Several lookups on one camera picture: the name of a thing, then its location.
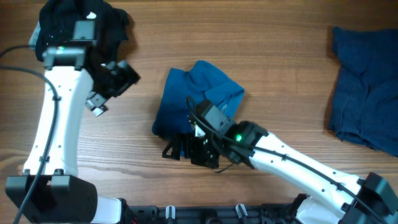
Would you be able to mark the teal blue polo shirt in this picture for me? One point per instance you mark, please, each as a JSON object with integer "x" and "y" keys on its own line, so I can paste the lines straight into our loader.
{"x": 203, "y": 82}

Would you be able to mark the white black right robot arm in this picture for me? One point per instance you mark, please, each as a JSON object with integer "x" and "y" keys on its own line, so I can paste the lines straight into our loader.
{"x": 330, "y": 196}

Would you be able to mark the black crumpled garment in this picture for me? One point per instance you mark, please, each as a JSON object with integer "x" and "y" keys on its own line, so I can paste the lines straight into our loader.
{"x": 57, "y": 22}

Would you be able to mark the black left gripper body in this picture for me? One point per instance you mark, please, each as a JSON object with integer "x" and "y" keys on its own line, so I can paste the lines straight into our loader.
{"x": 115, "y": 81}

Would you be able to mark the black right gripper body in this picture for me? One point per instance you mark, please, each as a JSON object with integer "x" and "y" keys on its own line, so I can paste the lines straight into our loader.
{"x": 204, "y": 148}

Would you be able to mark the dark navy shirt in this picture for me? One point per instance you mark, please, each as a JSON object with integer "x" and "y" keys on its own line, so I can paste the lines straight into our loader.
{"x": 364, "y": 104}

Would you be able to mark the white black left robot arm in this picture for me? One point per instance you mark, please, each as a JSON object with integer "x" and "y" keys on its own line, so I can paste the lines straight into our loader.
{"x": 49, "y": 189}

